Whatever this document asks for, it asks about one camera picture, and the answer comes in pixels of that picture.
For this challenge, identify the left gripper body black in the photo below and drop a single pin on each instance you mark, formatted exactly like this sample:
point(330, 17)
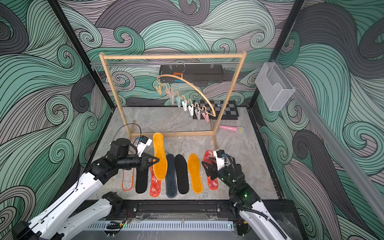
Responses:
point(136, 162)

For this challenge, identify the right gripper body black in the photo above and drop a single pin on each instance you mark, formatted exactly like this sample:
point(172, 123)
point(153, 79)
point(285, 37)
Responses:
point(224, 174)

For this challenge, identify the black insole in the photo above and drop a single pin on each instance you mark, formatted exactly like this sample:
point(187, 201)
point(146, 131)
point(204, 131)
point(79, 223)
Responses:
point(182, 174)
point(141, 181)

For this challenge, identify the red patterned insole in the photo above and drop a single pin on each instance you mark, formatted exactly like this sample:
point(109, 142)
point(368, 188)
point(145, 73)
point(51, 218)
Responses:
point(209, 157)
point(155, 189)
point(128, 180)

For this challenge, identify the orange yellow insole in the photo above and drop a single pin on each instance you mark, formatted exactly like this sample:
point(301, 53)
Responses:
point(194, 171)
point(160, 168)

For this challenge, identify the red patterned insole front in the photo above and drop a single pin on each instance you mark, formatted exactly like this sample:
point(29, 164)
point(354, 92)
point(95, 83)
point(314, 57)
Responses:
point(128, 180)

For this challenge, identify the grey insole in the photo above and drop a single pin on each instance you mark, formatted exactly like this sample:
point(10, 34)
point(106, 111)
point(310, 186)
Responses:
point(171, 183)

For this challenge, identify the curved wooden clip hanger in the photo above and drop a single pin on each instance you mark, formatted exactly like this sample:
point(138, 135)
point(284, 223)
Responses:
point(192, 100)

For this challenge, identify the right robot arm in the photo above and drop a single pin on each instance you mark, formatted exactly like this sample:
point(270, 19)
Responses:
point(246, 202)

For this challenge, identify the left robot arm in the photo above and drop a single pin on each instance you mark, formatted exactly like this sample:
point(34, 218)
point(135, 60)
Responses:
point(57, 222)

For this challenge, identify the pink toy microphone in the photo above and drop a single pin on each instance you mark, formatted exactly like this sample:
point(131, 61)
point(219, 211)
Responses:
point(238, 129)

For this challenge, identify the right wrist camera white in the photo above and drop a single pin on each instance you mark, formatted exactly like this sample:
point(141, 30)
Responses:
point(220, 158)

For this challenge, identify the white slotted cable duct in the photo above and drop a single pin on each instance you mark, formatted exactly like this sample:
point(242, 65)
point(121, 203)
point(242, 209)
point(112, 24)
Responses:
point(183, 225)

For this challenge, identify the clear plastic wall bin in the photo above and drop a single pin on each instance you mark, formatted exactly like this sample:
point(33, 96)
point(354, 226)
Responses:
point(274, 87)

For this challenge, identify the black wall tool shelf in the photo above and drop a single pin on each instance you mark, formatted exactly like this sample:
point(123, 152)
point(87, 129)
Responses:
point(194, 73)

